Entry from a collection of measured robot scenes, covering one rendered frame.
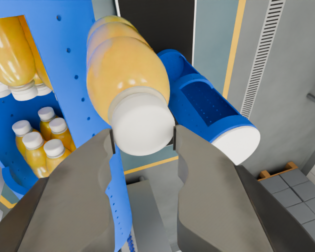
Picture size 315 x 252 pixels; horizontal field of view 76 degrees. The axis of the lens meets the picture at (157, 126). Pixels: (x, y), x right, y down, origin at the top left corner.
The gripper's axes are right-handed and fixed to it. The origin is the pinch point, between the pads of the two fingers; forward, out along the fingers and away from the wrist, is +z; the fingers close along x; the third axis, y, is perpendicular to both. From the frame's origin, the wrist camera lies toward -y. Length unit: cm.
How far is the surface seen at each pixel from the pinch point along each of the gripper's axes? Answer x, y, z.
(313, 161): 298, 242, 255
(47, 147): -22.1, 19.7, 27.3
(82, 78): -10.0, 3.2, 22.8
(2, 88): -26.0, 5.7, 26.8
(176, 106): 16, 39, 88
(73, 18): -9.4, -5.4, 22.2
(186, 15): 29, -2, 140
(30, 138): -27.2, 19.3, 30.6
